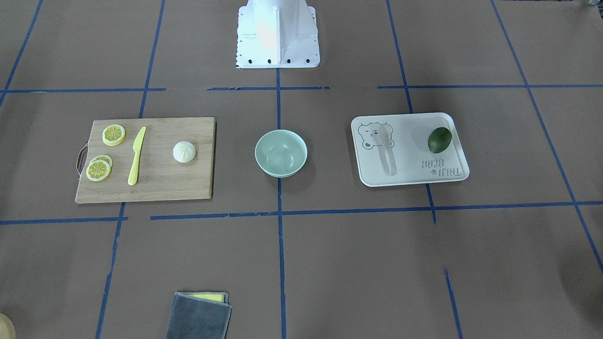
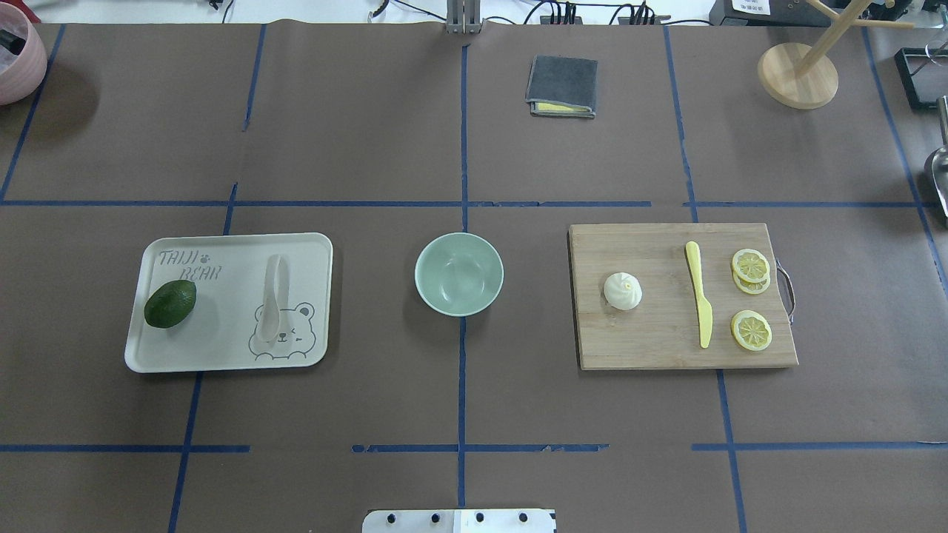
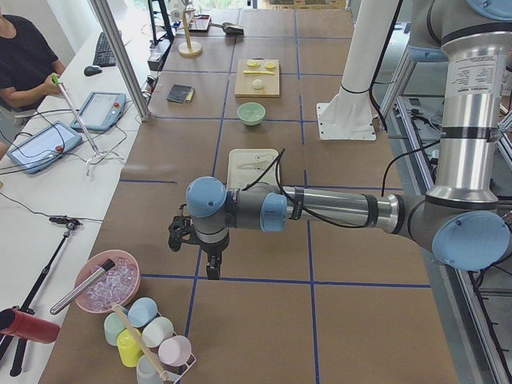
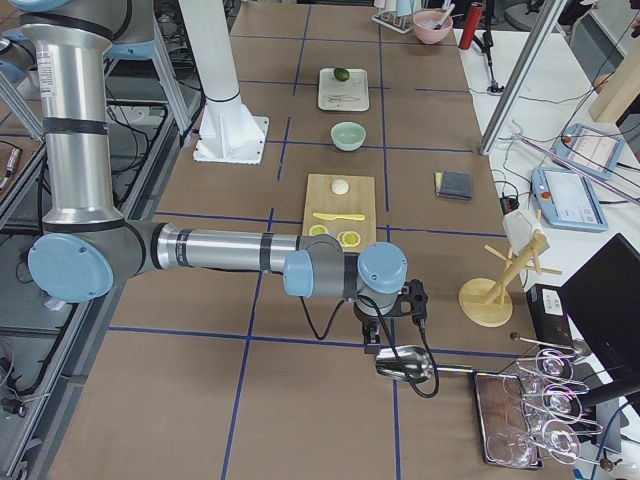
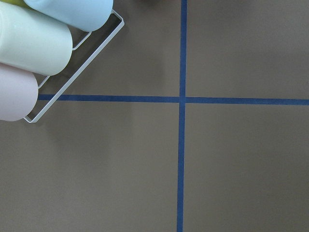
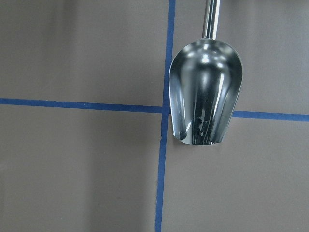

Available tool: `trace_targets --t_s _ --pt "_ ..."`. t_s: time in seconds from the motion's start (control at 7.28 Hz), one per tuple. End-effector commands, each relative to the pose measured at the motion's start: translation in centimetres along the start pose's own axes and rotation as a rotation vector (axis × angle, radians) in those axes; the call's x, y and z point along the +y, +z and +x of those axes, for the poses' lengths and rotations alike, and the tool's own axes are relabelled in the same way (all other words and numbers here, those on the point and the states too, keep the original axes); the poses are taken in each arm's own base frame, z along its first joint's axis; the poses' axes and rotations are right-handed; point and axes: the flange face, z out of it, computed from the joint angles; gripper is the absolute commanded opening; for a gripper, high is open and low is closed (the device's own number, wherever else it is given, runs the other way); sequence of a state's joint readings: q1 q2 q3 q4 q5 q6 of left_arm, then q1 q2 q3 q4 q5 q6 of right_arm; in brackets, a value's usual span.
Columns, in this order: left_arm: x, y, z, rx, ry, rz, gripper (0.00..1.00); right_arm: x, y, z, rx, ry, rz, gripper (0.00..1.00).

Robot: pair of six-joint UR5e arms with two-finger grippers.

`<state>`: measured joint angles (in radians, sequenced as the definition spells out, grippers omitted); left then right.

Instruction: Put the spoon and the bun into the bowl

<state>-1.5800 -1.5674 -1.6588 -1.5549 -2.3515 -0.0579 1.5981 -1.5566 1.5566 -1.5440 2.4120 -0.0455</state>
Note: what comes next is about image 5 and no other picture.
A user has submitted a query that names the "light blue cup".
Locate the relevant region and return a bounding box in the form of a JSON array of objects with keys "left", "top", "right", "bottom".
[{"left": 25, "top": 0, "right": 113, "bottom": 32}]

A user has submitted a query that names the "pale pink cup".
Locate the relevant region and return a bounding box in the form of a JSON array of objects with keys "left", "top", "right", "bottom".
[{"left": 0, "top": 64, "right": 38, "bottom": 121}]

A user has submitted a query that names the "mint green cup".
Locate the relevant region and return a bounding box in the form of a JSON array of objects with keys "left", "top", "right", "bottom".
[{"left": 0, "top": 2, "right": 73, "bottom": 76}]

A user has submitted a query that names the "olive green cup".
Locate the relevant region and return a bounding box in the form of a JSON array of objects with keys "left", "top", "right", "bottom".
[{"left": 1, "top": 0, "right": 28, "bottom": 8}]

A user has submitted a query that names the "white wire cup rack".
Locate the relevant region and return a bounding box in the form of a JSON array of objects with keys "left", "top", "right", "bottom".
[{"left": 24, "top": 10, "right": 125, "bottom": 123}]

